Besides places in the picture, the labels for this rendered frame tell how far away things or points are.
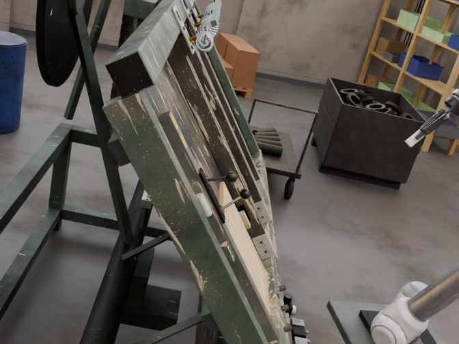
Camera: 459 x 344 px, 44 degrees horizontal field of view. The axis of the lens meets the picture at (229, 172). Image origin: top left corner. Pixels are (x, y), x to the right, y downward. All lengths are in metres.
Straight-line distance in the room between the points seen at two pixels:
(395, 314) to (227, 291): 0.85
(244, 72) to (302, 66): 1.90
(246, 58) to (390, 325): 6.27
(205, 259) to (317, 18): 8.33
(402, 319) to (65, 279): 2.20
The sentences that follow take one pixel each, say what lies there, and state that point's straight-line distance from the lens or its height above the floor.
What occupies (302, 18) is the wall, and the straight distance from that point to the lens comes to 9.74.
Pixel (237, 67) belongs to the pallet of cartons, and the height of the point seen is 0.42.
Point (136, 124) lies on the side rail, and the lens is 1.55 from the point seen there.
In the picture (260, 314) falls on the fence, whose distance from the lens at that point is 2.14.
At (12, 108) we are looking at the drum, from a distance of 5.67.
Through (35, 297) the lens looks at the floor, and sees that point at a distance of 3.65.
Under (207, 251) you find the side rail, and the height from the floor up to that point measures 1.37.
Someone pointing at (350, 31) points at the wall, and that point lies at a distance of 10.08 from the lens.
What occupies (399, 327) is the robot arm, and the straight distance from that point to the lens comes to 2.39.
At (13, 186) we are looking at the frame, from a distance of 3.12.
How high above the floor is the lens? 2.25
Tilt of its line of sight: 23 degrees down
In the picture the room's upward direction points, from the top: 14 degrees clockwise
